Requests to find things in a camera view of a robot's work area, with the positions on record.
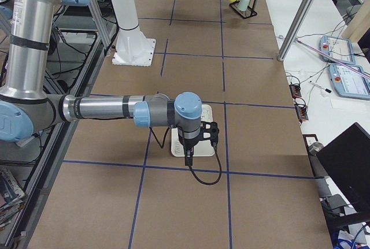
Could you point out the black marker pen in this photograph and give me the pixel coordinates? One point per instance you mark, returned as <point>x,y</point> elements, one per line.
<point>320,87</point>

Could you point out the upper teach pendant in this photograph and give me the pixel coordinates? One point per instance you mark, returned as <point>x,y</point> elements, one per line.
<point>338,48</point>

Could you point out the green cup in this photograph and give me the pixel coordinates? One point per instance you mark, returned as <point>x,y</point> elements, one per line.
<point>243,5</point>

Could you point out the white bear tray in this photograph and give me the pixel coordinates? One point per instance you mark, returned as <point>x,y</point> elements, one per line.
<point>203,148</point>

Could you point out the stack of books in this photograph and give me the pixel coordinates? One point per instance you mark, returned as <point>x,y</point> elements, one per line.
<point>12,197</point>

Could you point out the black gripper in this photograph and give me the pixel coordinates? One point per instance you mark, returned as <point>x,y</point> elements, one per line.
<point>188,143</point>

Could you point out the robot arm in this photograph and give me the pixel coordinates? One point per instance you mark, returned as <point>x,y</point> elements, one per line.
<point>26,108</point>

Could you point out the lower orange connector box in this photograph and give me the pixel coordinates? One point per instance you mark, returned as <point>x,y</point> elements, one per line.
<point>302,112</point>

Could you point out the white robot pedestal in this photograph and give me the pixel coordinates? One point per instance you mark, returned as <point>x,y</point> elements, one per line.
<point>132,47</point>

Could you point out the upper orange connector box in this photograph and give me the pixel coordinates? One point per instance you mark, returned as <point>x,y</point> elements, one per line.
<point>295,90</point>

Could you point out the black laptop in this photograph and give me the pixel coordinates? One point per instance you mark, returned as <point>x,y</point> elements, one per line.
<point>346,161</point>

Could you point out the metal cylinder cup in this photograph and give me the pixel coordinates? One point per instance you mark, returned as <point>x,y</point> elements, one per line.
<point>314,148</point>

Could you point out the teach pendant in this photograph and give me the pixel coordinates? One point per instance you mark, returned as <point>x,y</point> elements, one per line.
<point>347,83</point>
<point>338,48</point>

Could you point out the aluminium frame post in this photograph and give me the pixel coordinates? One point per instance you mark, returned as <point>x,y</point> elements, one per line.
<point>294,28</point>

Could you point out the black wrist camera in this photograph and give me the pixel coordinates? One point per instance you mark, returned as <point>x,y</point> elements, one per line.
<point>209,131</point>

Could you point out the orange connector box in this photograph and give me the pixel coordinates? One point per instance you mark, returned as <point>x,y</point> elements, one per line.
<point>302,112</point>
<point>295,90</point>

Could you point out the lower teach pendant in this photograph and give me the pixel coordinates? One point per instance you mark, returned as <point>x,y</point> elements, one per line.
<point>347,83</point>

